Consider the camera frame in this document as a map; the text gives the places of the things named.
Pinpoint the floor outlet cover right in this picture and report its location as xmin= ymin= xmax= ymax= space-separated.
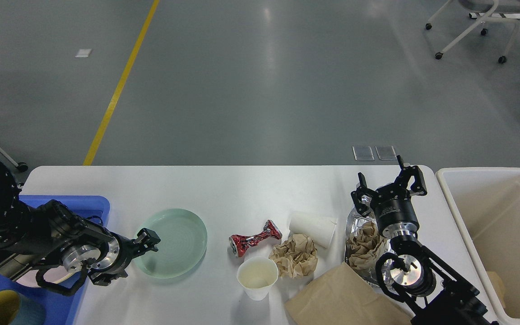
xmin=375 ymin=145 xmax=398 ymax=161

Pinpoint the white floor tag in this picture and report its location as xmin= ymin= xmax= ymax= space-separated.
xmin=75 ymin=49 xmax=93 ymax=58

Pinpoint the lying white paper cup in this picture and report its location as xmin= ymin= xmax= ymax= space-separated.
xmin=289 ymin=211 xmax=336 ymax=248

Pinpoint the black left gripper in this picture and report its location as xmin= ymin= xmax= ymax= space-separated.
xmin=89 ymin=228 xmax=161 ymax=286

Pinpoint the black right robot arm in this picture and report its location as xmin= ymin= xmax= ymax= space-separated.
xmin=351 ymin=156 xmax=490 ymax=325

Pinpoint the crumpled brown paper ball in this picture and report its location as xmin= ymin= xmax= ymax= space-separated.
xmin=269 ymin=234 xmax=318 ymax=279

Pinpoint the pink plate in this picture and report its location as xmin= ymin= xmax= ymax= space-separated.
xmin=16 ymin=266 xmax=80 ymax=288

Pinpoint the flat brown paper bag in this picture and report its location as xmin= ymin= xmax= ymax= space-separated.
xmin=284 ymin=263 xmax=412 ymax=325

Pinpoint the blue plastic tray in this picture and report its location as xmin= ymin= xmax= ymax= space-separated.
xmin=0 ymin=194 xmax=110 ymax=325

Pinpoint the floor outlet cover left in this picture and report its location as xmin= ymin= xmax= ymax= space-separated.
xmin=352 ymin=146 xmax=375 ymax=161

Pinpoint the crushed red can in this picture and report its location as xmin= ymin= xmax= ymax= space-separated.
xmin=228 ymin=219 xmax=283 ymax=258

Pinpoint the crumpled brown paper in bag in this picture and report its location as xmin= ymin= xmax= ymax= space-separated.
xmin=345 ymin=221 xmax=389 ymax=271

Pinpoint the white office chair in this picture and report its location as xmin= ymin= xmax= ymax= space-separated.
xmin=435 ymin=0 xmax=520 ymax=64

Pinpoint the silver foil bag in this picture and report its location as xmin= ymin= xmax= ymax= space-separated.
xmin=344 ymin=208 xmax=391 ymax=287

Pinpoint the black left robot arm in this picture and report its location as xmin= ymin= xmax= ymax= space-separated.
xmin=0 ymin=162 xmax=161 ymax=296

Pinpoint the floor outlet cover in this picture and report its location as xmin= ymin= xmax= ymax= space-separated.
xmin=352 ymin=146 xmax=375 ymax=161
xmin=375 ymin=145 xmax=398 ymax=161

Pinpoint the green plate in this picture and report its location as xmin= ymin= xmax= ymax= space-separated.
xmin=134 ymin=209 xmax=208 ymax=279

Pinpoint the beige plastic bin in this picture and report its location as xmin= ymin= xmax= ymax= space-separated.
xmin=436 ymin=167 xmax=520 ymax=325

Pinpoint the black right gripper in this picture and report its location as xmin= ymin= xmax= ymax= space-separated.
xmin=351 ymin=156 xmax=427 ymax=239

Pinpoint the upright white paper cup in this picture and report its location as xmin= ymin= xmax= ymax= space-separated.
xmin=237 ymin=256 xmax=280 ymax=301

